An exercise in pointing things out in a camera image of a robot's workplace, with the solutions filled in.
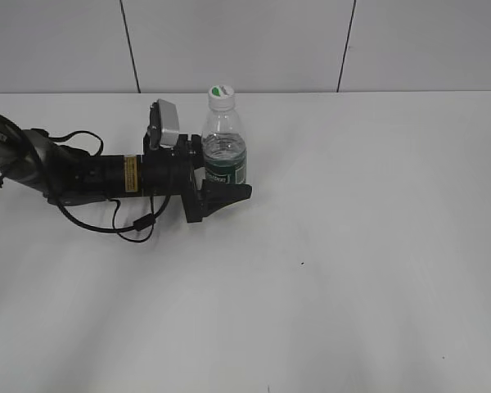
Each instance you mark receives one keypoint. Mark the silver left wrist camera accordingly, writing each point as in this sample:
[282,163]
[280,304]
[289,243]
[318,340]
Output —
[163,129]

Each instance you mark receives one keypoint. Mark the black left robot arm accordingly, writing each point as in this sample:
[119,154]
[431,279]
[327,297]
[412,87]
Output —
[68,176]

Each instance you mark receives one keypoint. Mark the clear Cestbon water bottle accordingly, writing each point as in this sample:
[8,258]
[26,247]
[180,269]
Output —
[224,148]

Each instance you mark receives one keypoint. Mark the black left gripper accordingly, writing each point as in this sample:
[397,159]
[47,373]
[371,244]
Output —
[171,172]

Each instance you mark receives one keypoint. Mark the white green bottle cap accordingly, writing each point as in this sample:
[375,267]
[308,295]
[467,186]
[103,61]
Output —
[221,97]

